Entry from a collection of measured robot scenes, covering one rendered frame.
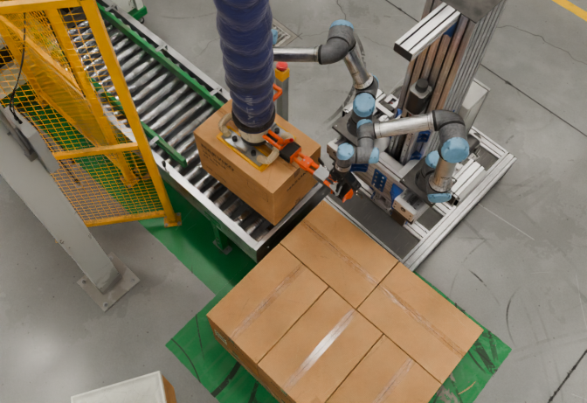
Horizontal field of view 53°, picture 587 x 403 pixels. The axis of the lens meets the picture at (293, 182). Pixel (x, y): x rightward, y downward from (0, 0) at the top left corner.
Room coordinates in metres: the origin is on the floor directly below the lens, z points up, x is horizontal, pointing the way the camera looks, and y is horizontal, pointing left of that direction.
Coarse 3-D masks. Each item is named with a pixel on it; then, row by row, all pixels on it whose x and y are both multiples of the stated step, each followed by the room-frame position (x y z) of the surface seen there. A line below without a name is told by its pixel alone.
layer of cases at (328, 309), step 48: (288, 240) 1.41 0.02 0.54; (336, 240) 1.42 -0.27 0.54; (240, 288) 1.10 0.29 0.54; (288, 288) 1.11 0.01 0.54; (336, 288) 1.12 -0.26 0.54; (384, 288) 1.12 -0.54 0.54; (432, 288) 1.13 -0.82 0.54; (240, 336) 0.83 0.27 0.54; (288, 336) 0.84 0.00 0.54; (336, 336) 0.85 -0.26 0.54; (384, 336) 0.85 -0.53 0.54; (432, 336) 0.86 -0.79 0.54; (288, 384) 0.58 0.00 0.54; (336, 384) 0.59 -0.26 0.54; (384, 384) 0.60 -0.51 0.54; (432, 384) 0.60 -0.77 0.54
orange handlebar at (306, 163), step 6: (276, 90) 2.03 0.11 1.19; (276, 96) 1.98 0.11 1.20; (270, 132) 1.74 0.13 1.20; (264, 138) 1.71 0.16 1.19; (270, 138) 1.71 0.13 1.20; (276, 138) 1.71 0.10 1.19; (276, 144) 1.67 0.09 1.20; (294, 156) 1.60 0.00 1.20; (300, 156) 1.60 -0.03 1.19; (306, 156) 1.59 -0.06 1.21; (300, 162) 1.56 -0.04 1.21; (306, 162) 1.56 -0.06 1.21; (312, 162) 1.56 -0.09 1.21; (306, 168) 1.53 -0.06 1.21; (312, 174) 1.50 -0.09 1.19; (348, 198) 1.36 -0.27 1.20
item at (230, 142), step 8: (216, 136) 1.79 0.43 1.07; (224, 136) 1.79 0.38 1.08; (232, 136) 1.77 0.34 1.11; (240, 136) 1.79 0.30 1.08; (232, 144) 1.74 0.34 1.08; (240, 152) 1.69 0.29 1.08; (248, 152) 1.69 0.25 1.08; (256, 152) 1.69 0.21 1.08; (264, 152) 1.69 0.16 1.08; (248, 160) 1.64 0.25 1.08; (256, 160) 1.64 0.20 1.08; (256, 168) 1.60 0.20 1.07; (264, 168) 1.59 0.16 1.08
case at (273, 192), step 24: (216, 120) 1.91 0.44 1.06; (216, 144) 1.75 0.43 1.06; (264, 144) 1.75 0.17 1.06; (312, 144) 1.76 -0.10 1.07; (216, 168) 1.74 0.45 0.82; (240, 168) 1.60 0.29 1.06; (288, 168) 1.61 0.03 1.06; (312, 168) 1.70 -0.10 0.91; (240, 192) 1.62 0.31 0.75; (264, 192) 1.49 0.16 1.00; (288, 192) 1.54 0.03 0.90; (264, 216) 1.50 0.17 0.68
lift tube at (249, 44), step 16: (224, 0) 1.70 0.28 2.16; (240, 0) 1.68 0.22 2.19; (256, 0) 1.71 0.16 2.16; (224, 16) 1.70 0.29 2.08; (240, 16) 1.68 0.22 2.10; (256, 16) 1.70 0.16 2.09; (272, 16) 1.80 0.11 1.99; (224, 32) 1.71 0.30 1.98; (240, 32) 1.69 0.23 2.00; (256, 32) 1.70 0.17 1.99; (272, 32) 1.81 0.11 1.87; (224, 48) 1.73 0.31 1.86; (240, 48) 1.68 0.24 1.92; (256, 48) 1.69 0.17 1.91; (272, 48) 1.81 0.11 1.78; (224, 64) 1.75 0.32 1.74; (240, 64) 1.68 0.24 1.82; (256, 64) 1.69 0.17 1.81; (272, 64) 1.76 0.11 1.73; (240, 80) 1.68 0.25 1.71; (256, 80) 1.69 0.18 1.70; (272, 80) 1.76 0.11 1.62
